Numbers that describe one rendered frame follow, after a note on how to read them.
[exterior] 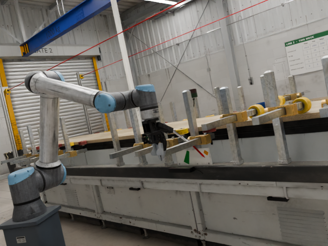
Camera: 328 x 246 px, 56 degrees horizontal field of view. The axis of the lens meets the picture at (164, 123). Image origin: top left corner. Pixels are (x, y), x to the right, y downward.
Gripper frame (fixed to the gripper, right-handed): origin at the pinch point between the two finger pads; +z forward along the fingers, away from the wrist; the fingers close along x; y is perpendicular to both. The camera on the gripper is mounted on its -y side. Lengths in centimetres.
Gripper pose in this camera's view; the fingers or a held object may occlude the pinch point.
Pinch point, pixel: (162, 157)
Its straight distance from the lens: 152.6
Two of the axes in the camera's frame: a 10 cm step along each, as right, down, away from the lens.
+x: 7.1, -1.1, -7.0
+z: 2.0, 9.8, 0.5
